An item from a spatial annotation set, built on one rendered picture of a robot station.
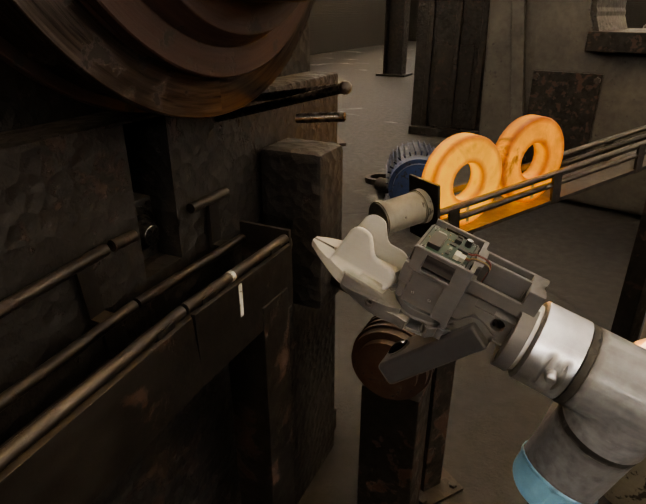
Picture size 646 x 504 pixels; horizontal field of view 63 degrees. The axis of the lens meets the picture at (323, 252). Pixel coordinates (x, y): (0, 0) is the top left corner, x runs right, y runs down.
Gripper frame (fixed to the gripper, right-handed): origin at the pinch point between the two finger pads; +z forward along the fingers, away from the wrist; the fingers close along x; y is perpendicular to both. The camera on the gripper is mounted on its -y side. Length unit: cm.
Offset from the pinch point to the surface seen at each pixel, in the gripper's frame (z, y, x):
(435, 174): -1.7, -1.5, -38.8
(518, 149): -11, 4, -54
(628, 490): -63, -52, -56
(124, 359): 7.7, -7.1, 17.9
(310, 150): 12.0, 1.4, -18.6
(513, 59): 18, -7, -269
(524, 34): 18, 6, -269
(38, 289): 17.0, -5.0, 18.4
